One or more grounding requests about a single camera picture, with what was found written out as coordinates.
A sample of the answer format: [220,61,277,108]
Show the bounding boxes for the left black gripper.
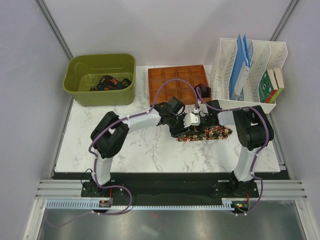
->
[168,114,191,140]

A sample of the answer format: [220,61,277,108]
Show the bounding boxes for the colourful floral patterned tie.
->
[176,125,233,142]

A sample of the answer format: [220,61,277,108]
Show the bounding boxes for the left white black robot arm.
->
[89,97,201,197]

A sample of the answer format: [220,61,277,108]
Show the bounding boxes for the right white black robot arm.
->
[205,100,274,197]

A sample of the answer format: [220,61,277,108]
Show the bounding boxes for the rolled dark red tie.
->
[194,83,211,99]

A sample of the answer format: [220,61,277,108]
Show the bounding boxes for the orange compartment tray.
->
[148,65,212,105]

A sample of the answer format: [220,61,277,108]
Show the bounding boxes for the white booklet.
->
[233,63,251,96]

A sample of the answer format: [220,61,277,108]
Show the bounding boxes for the green book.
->
[258,69,284,104]

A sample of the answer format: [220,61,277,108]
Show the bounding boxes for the blue folder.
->
[229,34,254,101]

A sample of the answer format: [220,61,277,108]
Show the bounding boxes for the beige paperback book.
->
[273,68,285,89]

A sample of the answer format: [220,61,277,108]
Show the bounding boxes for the white plastic file organizer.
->
[209,37,288,114]

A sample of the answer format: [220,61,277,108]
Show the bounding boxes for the dark blue orange tie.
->
[90,75,132,91]

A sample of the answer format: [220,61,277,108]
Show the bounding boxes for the olive green plastic bin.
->
[63,53,136,107]

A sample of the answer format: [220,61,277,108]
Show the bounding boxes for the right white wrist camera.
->
[192,100,201,114]

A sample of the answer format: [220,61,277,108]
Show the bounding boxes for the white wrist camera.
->
[183,112,201,128]
[192,100,201,114]

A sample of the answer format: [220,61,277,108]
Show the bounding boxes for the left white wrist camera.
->
[183,112,201,128]

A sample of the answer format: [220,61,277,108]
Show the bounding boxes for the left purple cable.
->
[46,78,201,228]

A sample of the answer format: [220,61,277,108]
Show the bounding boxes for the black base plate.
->
[81,172,259,206]

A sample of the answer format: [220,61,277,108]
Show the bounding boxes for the aluminium frame rail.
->
[23,178,308,240]

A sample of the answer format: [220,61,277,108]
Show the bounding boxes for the white slotted cable duct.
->
[45,199,237,211]

